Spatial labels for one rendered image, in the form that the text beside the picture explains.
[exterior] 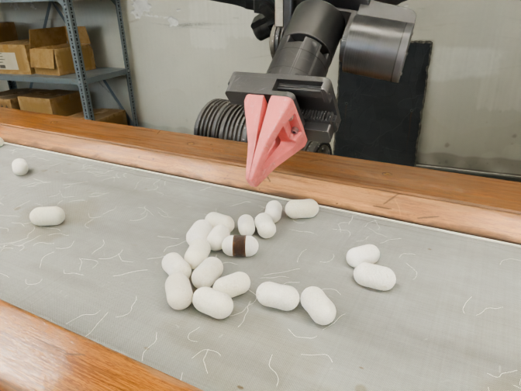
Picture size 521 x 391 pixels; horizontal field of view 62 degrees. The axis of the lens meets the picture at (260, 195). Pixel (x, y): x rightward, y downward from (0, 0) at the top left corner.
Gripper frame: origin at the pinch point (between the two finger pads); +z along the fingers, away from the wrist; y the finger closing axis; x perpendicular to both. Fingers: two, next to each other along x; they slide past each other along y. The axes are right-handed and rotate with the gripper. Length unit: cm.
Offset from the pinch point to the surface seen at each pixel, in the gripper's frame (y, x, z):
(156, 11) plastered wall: -168, 110, -150
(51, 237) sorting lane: -21.5, 2.3, 10.5
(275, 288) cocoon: 5.2, 1.0, 9.0
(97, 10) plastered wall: -212, 107, -148
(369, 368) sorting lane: 13.7, 0.8, 12.5
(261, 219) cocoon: -1.2, 7.3, 1.3
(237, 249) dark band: -1.1, 4.4, 5.9
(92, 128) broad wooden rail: -43.5, 16.9, -11.9
